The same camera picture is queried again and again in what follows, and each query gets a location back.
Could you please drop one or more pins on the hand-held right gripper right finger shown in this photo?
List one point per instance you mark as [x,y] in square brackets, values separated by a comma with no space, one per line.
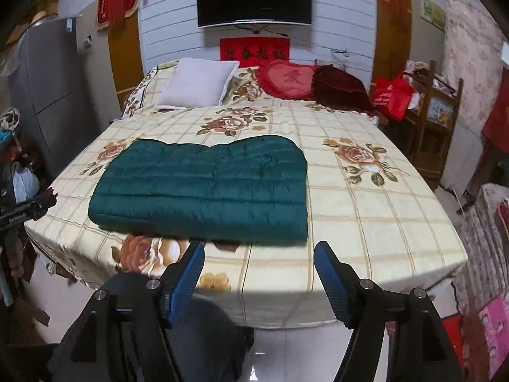
[330,286]

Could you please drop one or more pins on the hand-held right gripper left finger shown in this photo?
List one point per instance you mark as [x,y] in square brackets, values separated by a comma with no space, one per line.
[187,282]

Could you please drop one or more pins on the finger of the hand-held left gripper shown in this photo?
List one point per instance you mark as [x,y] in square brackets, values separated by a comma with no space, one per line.
[45,203]

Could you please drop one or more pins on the dark green puffer jacket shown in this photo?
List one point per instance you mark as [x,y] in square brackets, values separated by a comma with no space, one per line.
[199,195]

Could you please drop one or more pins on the pile of clothes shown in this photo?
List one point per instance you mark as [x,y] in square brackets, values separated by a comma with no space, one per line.
[20,159]

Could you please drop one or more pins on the person's leg in dark pants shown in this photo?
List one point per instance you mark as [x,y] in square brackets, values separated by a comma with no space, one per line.
[206,338]

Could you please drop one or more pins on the bed with floral checked sheet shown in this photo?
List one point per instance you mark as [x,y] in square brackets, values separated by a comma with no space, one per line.
[358,215]

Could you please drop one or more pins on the grey refrigerator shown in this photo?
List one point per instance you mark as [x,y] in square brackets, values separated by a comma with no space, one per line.
[59,87]

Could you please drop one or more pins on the floral covered furniture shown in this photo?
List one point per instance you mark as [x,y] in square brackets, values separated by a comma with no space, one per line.
[483,238]

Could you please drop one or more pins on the pink floral cloth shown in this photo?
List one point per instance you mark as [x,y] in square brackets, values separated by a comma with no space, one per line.
[495,334]

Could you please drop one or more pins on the wooden shelf rack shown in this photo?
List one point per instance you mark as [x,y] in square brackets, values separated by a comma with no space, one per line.
[429,143]

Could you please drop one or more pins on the white pillow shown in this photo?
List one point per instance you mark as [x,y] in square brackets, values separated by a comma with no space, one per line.
[195,83]

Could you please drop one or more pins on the dark red ruffled pillow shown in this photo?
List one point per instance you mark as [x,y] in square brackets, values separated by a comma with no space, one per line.
[342,89]

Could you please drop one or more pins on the red shopping bag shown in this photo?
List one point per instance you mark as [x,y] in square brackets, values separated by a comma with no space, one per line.
[391,97]

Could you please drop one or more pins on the red heart-shaped pillow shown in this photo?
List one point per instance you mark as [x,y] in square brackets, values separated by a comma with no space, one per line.
[288,79]

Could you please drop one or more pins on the red cloth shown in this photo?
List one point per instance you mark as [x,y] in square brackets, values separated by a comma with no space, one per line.
[497,123]

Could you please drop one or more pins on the floral curtain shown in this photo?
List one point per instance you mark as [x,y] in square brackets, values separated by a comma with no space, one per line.
[473,55]

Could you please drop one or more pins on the wooden wall panel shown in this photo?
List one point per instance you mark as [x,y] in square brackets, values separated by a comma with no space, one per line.
[125,59]
[391,28]

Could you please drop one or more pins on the red wall banner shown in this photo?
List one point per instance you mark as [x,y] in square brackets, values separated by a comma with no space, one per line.
[254,49]

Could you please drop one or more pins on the framed wall picture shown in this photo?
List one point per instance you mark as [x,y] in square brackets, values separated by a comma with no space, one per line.
[433,14]

